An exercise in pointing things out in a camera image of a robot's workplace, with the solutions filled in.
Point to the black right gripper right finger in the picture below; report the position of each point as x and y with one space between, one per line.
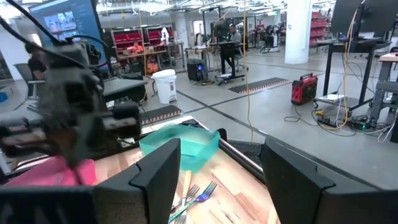
311 202

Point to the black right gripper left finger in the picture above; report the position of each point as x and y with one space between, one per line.
140 199

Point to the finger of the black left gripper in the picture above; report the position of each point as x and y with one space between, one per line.
63 153
88 154

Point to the iridescent blue fork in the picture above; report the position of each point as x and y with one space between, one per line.
206 193

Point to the red translucent plastic bin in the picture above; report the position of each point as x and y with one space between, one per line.
46 174

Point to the person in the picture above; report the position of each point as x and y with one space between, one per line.
235 35
35 67
136 49

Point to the grey office chair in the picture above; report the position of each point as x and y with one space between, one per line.
23 74

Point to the grey desk top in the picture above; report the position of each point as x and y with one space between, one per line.
124 87

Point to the teal translucent plastic bin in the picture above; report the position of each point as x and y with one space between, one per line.
186 146

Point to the large blue display screen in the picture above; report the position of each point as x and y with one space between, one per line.
62 21

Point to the red bin storage rack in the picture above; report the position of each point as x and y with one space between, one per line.
124 39

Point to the hazard striped floor mat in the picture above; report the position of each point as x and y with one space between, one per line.
258 84
158 113

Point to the floor power strip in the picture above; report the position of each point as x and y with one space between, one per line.
326 119

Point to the white trash bin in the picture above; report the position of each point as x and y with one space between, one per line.
164 87

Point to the red black equipment case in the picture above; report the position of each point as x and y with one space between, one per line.
304 90

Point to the black computer tower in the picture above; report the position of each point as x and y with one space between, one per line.
196 70

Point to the grey metal table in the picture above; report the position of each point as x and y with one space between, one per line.
384 90

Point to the black standing desk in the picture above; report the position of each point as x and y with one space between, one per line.
228 53

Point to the black desk stand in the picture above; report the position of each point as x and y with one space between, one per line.
363 45

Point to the white square pillar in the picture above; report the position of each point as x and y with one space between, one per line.
298 31

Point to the black monitor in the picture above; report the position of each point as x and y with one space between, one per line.
367 15

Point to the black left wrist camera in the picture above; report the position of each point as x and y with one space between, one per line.
66 56

